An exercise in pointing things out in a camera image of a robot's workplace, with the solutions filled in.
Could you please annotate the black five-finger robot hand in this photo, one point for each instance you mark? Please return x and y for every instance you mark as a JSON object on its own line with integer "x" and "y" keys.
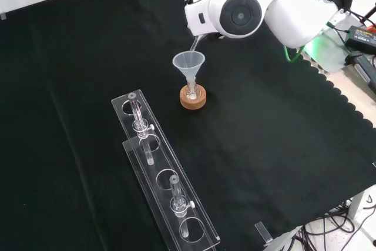
{"x": 221, "y": 36}

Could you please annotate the translucent plastic funnel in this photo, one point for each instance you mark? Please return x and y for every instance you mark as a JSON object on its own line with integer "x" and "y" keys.
{"x": 188, "y": 63}

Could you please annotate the black bench cloth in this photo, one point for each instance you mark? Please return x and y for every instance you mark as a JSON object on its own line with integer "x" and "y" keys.
{"x": 264, "y": 130}

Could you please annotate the clear acrylic funnel stand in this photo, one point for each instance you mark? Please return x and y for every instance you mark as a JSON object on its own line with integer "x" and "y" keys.
{"x": 164, "y": 174}

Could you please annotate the black power adapter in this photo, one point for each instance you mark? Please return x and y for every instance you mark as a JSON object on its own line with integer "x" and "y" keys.
{"x": 361, "y": 38}

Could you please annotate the clear cloth clip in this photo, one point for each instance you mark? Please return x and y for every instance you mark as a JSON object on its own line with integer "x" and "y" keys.
{"x": 2, "y": 16}
{"x": 263, "y": 232}

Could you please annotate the small glass round-bottom flask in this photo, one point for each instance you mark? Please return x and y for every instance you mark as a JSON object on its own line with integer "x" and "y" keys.
{"x": 191, "y": 93}

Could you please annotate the grey metal base plate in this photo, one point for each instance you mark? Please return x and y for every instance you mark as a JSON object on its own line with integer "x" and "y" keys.
{"x": 329, "y": 51}

